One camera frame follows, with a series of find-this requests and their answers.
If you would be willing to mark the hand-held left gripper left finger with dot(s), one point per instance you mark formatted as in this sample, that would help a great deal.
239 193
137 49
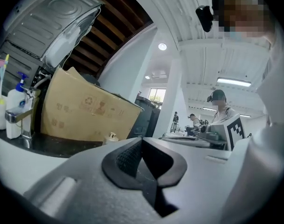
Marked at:
86 190

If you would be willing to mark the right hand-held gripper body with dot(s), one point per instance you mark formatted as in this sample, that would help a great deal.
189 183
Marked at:
235 132

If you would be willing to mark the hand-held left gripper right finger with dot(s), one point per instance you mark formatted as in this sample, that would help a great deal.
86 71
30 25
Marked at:
202 183

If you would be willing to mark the small bottle with gold cap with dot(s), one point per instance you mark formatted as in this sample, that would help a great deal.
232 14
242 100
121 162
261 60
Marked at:
111 137

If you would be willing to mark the black marble sink countertop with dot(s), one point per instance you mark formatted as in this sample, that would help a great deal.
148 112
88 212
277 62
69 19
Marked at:
51 146

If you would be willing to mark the white sink basin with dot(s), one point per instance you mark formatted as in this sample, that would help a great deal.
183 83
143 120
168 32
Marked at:
18 169

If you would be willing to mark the chrome faucet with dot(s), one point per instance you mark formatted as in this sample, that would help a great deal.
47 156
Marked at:
18 113

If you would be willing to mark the white bottle with blue sprayer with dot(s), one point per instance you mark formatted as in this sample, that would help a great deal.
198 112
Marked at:
14 101

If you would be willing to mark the person's beige shirt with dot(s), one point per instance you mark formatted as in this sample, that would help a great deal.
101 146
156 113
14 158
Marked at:
272 101

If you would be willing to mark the long ceiling tube light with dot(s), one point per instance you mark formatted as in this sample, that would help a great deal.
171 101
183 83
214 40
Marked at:
234 81

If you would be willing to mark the large cardboard box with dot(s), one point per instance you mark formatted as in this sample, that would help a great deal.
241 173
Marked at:
86 111

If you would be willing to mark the window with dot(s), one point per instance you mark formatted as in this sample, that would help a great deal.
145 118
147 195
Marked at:
157 95

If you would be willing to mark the black cabinet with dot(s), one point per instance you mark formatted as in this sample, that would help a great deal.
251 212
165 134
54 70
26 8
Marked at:
144 118

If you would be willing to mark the small round ceiling light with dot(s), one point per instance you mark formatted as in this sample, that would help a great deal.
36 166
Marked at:
147 77

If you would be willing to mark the person's head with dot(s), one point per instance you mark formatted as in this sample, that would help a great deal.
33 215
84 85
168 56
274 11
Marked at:
244 10

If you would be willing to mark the yellow-tipped toothbrush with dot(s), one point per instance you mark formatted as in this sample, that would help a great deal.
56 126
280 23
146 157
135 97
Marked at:
3 83

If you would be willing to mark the black ribbed appliance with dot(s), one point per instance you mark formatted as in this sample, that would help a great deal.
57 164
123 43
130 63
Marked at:
18 62

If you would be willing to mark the dark wooden staircase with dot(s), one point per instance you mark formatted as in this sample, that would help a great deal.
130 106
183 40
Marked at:
114 24

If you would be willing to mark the grey metal washing machine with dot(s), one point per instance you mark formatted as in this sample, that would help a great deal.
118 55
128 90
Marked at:
51 22

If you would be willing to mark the black head-mounted camera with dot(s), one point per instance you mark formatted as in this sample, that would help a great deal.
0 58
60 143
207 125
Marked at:
203 17

